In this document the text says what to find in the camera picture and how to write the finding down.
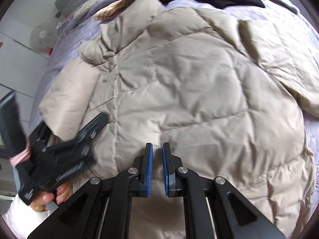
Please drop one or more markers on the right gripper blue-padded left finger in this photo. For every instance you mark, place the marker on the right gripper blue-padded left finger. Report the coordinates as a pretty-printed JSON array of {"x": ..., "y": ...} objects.
[{"x": 141, "y": 186}]

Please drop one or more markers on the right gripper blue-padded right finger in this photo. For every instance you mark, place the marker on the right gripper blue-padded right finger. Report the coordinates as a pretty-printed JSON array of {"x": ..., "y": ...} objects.
[{"x": 171, "y": 163}]

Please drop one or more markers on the beige puffer down jacket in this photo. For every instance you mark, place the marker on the beige puffer down jacket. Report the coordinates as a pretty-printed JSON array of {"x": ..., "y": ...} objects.
[{"x": 189, "y": 99}]

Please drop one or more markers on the white sleeve forearm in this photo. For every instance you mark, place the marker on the white sleeve forearm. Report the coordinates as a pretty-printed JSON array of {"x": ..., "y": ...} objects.
[{"x": 22, "y": 220}]

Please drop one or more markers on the person's left hand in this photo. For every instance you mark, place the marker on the person's left hand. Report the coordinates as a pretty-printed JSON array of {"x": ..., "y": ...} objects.
[{"x": 43, "y": 198}]

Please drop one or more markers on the white round fan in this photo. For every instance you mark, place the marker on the white round fan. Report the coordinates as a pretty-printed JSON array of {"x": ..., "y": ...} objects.
[{"x": 43, "y": 37}]

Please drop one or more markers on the lavender bed sheet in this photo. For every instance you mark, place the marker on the lavender bed sheet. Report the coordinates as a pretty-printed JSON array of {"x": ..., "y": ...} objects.
[{"x": 49, "y": 62}]

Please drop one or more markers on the beige patterned cloth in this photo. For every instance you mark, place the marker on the beige patterned cloth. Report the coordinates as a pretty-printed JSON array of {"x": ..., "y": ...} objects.
[{"x": 112, "y": 10}]

